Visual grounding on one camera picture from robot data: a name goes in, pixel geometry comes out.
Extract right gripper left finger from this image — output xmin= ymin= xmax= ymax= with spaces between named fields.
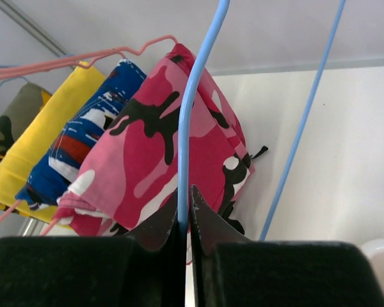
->
xmin=0 ymin=194 xmax=186 ymax=306

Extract left aluminium frame post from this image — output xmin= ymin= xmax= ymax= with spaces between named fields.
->
xmin=0 ymin=1 xmax=69 ymax=68

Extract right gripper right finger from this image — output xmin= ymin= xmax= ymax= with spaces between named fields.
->
xmin=189 ymin=186 xmax=384 ymax=306

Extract pink camouflage trousers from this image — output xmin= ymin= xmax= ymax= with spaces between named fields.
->
xmin=55 ymin=43 xmax=254 ymax=236

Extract yellow trousers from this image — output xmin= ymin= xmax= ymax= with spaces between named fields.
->
xmin=0 ymin=67 xmax=106 ymax=210

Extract pink hanger with blue trousers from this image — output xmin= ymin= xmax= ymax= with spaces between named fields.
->
xmin=0 ymin=56 xmax=129 ymax=234

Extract blue camouflage trousers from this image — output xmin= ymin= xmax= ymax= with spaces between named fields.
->
xmin=15 ymin=58 xmax=146 ymax=210

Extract green camouflage trousers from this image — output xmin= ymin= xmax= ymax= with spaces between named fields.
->
xmin=0 ymin=83 xmax=52 ymax=162

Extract blue wire hanger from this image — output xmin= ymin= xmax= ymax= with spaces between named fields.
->
xmin=177 ymin=0 xmax=346 ymax=240

